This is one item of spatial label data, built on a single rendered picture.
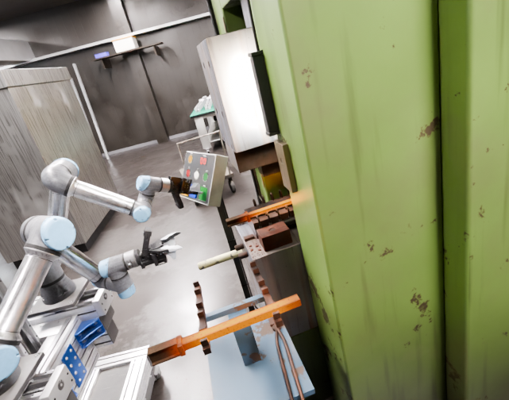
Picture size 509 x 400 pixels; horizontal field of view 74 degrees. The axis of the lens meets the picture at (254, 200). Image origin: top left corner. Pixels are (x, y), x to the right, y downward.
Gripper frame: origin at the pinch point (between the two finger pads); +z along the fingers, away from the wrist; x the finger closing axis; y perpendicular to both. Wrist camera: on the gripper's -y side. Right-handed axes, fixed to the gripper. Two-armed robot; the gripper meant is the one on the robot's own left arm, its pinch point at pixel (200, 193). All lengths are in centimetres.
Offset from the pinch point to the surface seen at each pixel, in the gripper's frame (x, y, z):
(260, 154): -58, 24, -11
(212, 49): -59, 54, -40
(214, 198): -7.1, -1.4, 4.4
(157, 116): 735, 123, 273
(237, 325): -93, -26, -38
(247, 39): -64, 60, -30
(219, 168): -7.1, 15.2, 4.9
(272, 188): -37.4, 10.0, 17.9
